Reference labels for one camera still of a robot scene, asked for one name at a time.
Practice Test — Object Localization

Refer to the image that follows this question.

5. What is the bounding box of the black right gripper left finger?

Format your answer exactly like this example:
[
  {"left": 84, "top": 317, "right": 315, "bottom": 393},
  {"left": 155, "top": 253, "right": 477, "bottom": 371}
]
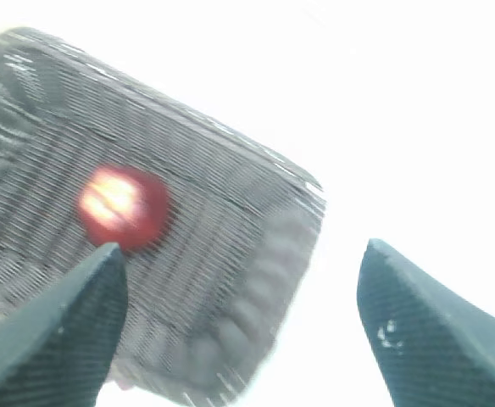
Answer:
[{"left": 0, "top": 243, "right": 128, "bottom": 406}]

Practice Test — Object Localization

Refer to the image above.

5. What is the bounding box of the black woven basket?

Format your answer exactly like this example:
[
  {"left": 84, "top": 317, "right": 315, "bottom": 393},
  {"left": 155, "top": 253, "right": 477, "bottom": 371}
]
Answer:
[{"left": 0, "top": 27, "right": 325, "bottom": 406}]

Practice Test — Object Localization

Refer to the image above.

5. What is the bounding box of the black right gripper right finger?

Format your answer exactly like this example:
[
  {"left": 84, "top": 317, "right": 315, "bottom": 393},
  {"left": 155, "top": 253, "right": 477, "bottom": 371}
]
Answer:
[{"left": 356, "top": 238, "right": 495, "bottom": 407}]

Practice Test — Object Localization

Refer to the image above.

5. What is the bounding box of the dark red apple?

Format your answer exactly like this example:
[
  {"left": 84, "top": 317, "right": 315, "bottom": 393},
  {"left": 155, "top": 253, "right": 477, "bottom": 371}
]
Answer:
[{"left": 76, "top": 164, "right": 170, "bottom": 251}]

